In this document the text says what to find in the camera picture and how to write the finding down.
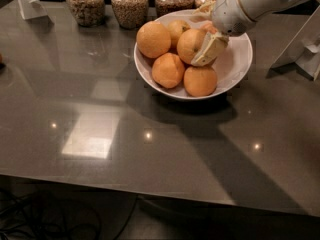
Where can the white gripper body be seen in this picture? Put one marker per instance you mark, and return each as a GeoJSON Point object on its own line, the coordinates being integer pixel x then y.
{"type": "Point", "coordinates": [229, 13]}

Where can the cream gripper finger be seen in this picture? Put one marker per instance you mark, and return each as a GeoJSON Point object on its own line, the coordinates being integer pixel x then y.
{"type": "Point", "coordinates": [203, 12]}
{"type": "Point", "coordinates": [213, 45]}

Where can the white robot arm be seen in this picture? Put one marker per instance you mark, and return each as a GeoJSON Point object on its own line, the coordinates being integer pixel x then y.
{"type": "Point", "coordinates": [255, 10]}

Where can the white ceramic bowl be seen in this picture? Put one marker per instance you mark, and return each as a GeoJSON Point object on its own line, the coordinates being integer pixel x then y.
{"type": "Point", "coordinates": [230, 66]}

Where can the large orange left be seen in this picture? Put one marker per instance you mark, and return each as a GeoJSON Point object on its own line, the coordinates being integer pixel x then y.
{"type": "Point", "coordinates": [153, 39]}

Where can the glass jar far left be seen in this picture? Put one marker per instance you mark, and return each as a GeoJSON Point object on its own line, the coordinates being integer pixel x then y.
{"type": "Point", "coordinates": [87, 13]}

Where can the white stand left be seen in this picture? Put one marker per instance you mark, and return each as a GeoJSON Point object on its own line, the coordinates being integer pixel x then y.
{"type": "Point", "coordinates": [30, 9]}

